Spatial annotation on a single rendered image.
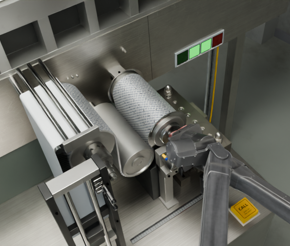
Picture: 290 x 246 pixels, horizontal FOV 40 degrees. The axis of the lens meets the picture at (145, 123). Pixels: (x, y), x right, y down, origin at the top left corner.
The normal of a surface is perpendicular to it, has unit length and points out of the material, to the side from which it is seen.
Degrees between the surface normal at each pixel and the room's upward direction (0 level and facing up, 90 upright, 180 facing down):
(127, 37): 90
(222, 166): 16
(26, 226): 0
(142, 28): 90
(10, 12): 90
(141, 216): 0
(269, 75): 0
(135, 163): 90
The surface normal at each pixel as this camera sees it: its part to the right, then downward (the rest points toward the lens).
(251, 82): -0.07, -0.66
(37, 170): 0.55, 0.60
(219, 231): 0.18, -0.76
